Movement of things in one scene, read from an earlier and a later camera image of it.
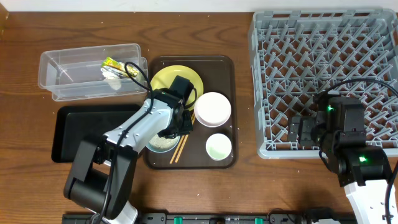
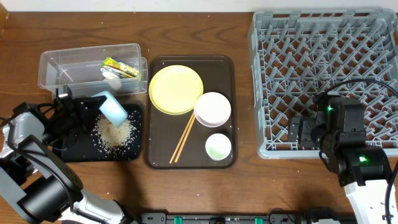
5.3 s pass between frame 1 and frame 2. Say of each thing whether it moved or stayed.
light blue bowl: moved
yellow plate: stayed
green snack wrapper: stayed
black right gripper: stayed
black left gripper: moved
